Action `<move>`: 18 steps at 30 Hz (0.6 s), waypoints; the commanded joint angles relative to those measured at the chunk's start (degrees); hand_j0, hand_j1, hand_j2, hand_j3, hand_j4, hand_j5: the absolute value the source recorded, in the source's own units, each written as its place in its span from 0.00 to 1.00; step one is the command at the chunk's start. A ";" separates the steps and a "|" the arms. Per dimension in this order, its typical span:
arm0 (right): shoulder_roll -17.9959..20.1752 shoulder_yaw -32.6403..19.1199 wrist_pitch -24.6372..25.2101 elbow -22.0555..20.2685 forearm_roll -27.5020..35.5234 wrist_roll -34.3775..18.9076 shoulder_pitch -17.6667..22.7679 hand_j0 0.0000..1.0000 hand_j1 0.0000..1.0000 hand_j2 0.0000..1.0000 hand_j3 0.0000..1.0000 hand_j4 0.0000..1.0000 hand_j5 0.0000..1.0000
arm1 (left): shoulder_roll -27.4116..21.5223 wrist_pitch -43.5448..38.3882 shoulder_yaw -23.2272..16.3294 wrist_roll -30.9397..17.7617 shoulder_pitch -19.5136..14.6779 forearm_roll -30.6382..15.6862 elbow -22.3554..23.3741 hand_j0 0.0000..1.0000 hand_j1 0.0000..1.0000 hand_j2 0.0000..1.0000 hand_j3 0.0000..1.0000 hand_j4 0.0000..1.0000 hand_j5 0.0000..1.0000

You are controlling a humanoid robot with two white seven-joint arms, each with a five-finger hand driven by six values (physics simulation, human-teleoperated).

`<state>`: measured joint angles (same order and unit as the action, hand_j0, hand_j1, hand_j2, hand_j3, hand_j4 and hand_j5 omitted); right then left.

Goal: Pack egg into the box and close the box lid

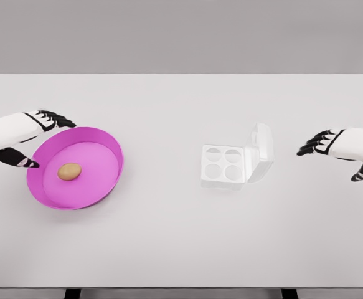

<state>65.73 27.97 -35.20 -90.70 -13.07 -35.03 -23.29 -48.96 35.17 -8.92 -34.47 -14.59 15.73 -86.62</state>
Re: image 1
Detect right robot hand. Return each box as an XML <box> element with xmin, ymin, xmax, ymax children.
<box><xmin>296</xmin><ymin>127</ymin><xmax>363</xmax><ymax>183</ymax></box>

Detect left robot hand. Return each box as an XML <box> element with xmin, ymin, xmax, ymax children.
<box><xmin>0</xmin><ymin>109</ymin><xmax>77</xmax><ymax>169</ymax></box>

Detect brown egg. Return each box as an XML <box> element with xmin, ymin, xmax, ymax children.
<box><xmin>57</xmin><ymin>163</ymin><xmax>83</xmax><ymax>181</ymax></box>

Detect white egg box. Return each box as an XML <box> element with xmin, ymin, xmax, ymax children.
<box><xmin>200</xmin><ymin>121</ymin><xmax>276</xmax><ymax>192</ymax></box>

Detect pink round plate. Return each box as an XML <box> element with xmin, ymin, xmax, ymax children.
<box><xmin>26</xmin><ymin>126</ymin><xmax>125</xmax><ymax>211</ymax></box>

